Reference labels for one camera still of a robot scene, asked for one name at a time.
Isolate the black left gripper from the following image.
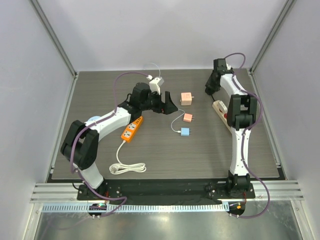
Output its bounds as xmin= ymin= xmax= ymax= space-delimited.
xmin=140 ymin=89 xmax=178 ymax=115

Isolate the thin white charging cable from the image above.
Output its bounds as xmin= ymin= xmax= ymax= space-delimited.
xmin=143 ymin=62 xmax=186 ymax=134

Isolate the tan cube socket adapter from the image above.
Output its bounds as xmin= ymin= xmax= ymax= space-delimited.
xmin=180 ymin=92 xmax=194 ymax=106

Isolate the pink charger plug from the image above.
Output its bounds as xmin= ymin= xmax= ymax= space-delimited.
xmin=183 ymin=113 xmax=194 ymax=123

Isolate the light blue charger plug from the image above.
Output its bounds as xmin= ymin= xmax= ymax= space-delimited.
xmin=180 ymin=127 xmax=191 ymax=137

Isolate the orange power strip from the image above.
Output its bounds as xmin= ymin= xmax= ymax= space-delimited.
xmin=121 ymin=116 xmax=144 ymax=143

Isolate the round light blue socket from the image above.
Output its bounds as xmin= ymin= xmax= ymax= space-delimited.
xmin=88 ymin=116 xmax=100 ymax=122

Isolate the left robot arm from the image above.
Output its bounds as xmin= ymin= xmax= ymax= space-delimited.
xmin=60 ymin=82 xmax=178 ymax=200

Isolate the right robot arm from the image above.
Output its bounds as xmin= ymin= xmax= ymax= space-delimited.
xmin=205 ymin=58 xmax=258 ymax=199

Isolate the white plug on strip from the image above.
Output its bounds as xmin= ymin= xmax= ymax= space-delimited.
xmin=217 ymin=101 xmax=228 ymax=114

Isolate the beige red power strip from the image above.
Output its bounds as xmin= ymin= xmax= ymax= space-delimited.
xmin=212 ymin=100 xmax=231 ymax=131

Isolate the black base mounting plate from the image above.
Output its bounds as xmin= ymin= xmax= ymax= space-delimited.
xmin=77 ymin=177 xmax=256 ymax=201

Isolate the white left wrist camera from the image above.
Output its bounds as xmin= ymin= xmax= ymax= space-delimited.
xmin=146 ymin=75 xmax=165 ymax=95

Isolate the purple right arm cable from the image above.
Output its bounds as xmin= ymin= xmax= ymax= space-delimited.
xmin=223 ymin=52 xmax=271 ymax=220

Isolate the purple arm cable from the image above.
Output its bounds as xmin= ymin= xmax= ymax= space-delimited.
xmin=223 ymin=52 xmax=271 ymax=220
xmin=69 ymin=71 xmax=151 ymax=218

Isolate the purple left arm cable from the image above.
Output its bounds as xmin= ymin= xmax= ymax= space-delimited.
xmin=69 ymin=71 xmax=151 ymax=218

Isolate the white power strip cord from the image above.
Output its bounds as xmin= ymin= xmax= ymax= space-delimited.
xmin=109 ymin=140 xmax=147 ymax=175

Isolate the white slotted cable duct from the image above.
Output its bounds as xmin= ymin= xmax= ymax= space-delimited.
xmin=41 ymin=202 xmax=229 ymax=214

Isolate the right aluminium frame post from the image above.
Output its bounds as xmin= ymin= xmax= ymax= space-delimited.
xmin=249 ymin=0 xmax=297 ymax=75

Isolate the aluminium frame post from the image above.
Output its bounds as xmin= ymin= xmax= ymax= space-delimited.
xmin=249 ymin=0 xmax=297 ymax=75
xmin=28 ymin=0 xmax=79 ymax=79

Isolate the aluminium front rail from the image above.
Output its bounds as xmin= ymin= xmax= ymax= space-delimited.
xmin=30 ymin=179 xmax=304 ymax=206

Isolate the left aluminium frame post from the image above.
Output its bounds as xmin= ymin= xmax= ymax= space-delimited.
xmin=28 ymin=0 xmax=79 ymax=79

